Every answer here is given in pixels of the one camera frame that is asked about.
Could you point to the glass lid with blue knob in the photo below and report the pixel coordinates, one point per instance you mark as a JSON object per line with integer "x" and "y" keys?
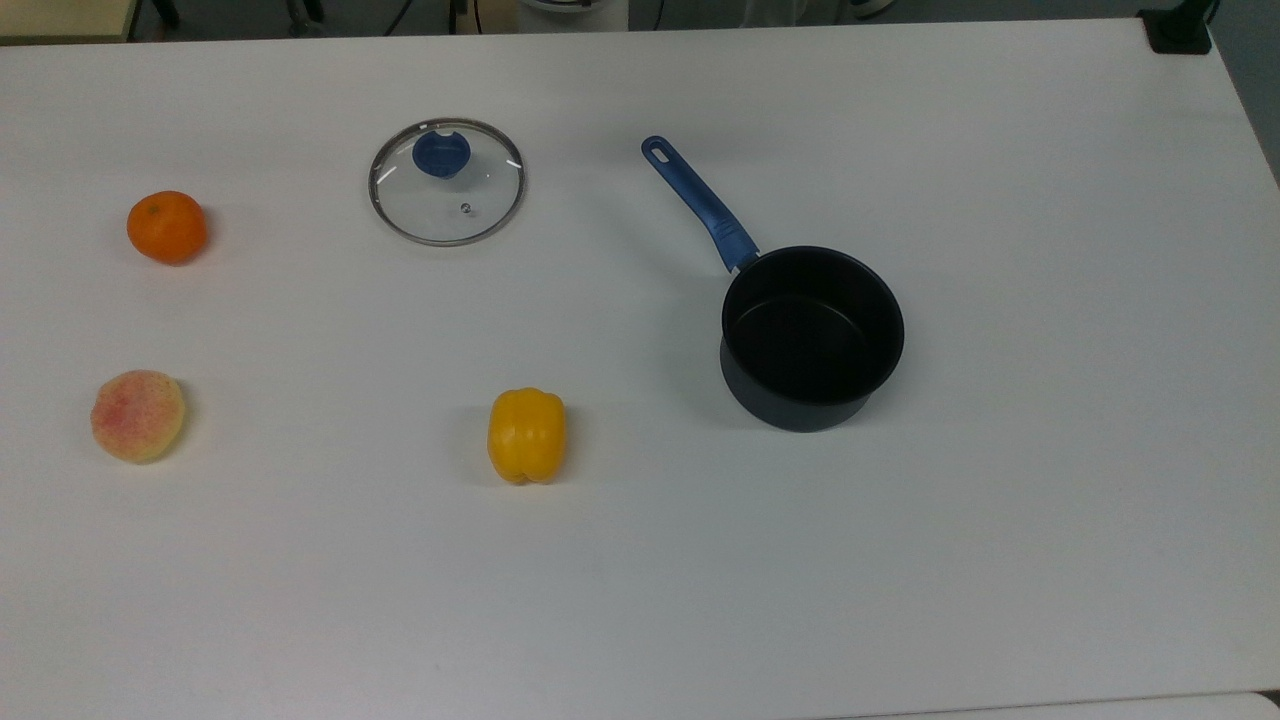
{"x": 441, "y": 155}

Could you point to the yellow bell pepper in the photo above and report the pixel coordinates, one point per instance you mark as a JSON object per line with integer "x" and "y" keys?
{"x": 527, "y": 435}

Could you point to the black chair leg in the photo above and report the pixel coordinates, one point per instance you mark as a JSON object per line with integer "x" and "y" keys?
{"x": 305, "y": 12}
{"x": 165, "y": 10}

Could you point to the orange mandarin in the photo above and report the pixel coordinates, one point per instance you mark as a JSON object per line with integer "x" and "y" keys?
{"x": 166, "y": 227}

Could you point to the pink yellow peach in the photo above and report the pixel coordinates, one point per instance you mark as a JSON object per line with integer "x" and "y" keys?
{"x": 138, "y": 416}

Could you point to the black table clamp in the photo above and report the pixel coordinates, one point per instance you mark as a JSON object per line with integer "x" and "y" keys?
{"x": 1178, "y": 28}

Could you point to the light wooden desk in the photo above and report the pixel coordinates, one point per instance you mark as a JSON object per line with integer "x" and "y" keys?
{"x": 60, "y": 18}

